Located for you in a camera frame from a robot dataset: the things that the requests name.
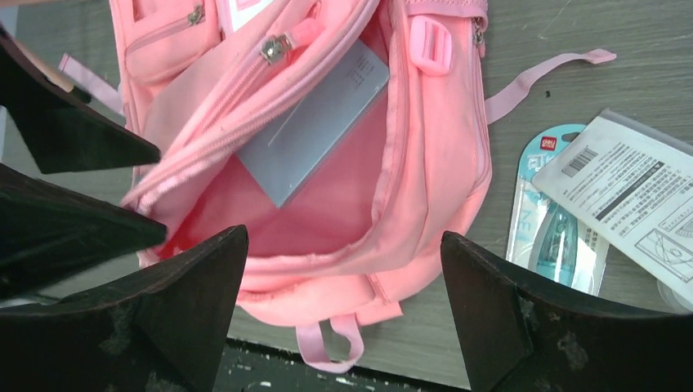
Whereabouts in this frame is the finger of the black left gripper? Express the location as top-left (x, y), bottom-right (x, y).
top-left (1, 165), bottom-right (167, 300)
top-left (1, 29), bottom-right (160, 174)

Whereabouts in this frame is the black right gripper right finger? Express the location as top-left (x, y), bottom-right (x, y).
top-left (440, 231), bottom-right (692, 391)

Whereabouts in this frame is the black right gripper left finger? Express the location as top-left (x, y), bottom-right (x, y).
top-left (1, 225), bottom-right (248, 391)

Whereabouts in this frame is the light blue thin notebook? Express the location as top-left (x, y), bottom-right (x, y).
top-left (236, 40), bottom-right (389, 207)

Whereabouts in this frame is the pink student backpack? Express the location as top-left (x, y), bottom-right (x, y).
top-left (60, 1), bottom-right (615, 373)

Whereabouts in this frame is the blue correction tape pack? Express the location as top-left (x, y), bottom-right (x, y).
top-left (505, 123), bottom-right (610, 296)

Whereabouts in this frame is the clear tape roll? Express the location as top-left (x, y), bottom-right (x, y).
top-left (657, 279), bottom-right (692, 314)

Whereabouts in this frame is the white packaged toothbrush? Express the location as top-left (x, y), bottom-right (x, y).
top-left (532, 109), bottom-right (692, 303)

